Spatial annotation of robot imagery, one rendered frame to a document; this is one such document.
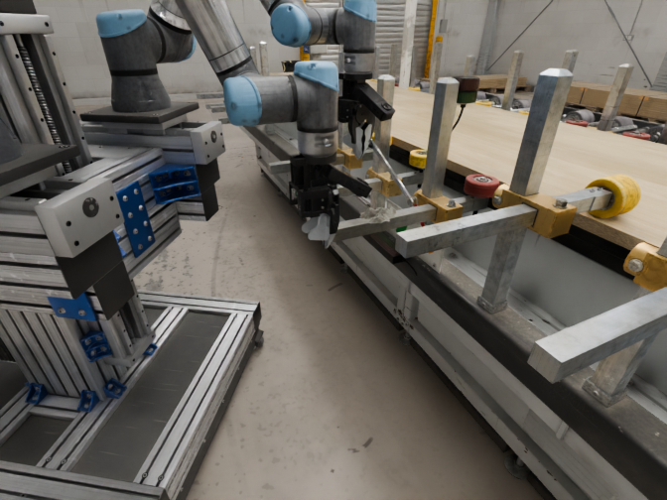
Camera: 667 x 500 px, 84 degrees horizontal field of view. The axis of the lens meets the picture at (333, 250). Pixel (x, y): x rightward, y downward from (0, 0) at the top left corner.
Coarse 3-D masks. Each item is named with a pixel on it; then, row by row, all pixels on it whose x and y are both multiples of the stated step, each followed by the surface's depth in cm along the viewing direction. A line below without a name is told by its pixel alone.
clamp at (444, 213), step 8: (416, 192) 95; (424, 200) 91; (432, 200) 89; (440, 200) 89; (448, 200) 89; (440, 208) 86; (448, 208) 85; (456, 208) 85; (440, 216) 87; (448, 216) 86; (456, 216) 87
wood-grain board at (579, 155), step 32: (416, 96) 210; (416, 128) 142; (480, 128) 142; (512, 128) 142; (576, 128) 142; (448, 160) 108; (480, 160) 107; (512, 160) 107; (576, 160) 107; (608, 160) 107; (640, 160) 107; (544, 192) 85; (576, 224) 77; (608, 224) 71; (640, 224) 71
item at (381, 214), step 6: (366, 210) 83; (372, 210) 83; (378, 210) 83; (384, 210) 82; (390, 210) 84; (360, 216) 83; (366, 216) 82; (372, 216) 83; (378, 216) 80; (384, 216) 81; (390, 216) 83; (372, 222) 80; (378, 222) 80
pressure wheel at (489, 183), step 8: (472, 176) 93; (480, 176) 94; (488, 176) 93; (472, 184) 90; (480, 184) 89; (488, 184) 88; (496, 184) 89; (472, 192) 90; (480, 192) 89; (488, 192) 89
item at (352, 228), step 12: (468, 204) 92; (480, 204) 93; (396, 216) 84; (408, 216) 85; (420, 216) 87; (432, 216) 88; (348, 228) 80; (360, 228) 81; (372, 228) 82; (384, 228) 84; (336, 240) 80
